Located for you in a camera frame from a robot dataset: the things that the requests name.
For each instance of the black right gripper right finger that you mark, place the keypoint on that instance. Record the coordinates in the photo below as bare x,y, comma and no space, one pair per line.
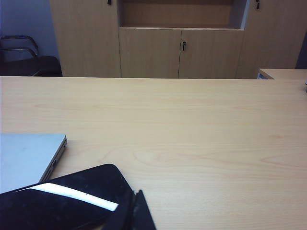
144,215

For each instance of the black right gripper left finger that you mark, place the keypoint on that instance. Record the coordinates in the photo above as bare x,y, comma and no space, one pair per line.
124,220

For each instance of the black smartphone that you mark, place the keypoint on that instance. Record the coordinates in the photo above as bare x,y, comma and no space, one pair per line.
48,210

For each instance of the silver Dell laptop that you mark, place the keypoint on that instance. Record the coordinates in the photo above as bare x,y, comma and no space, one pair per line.
24,158

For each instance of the light wooden shelf cabinet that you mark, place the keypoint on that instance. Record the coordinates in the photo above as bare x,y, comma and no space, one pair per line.
148,52

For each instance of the black cabinet door key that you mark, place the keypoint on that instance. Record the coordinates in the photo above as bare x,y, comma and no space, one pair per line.
257,4
184,45

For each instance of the black office chair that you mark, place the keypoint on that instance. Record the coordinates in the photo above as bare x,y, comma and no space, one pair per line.
36,67

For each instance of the light wooden side desk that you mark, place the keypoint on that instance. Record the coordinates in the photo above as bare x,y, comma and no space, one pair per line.
287,73

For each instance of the small dark metallic object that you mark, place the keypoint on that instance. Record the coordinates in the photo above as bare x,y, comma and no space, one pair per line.
305,87

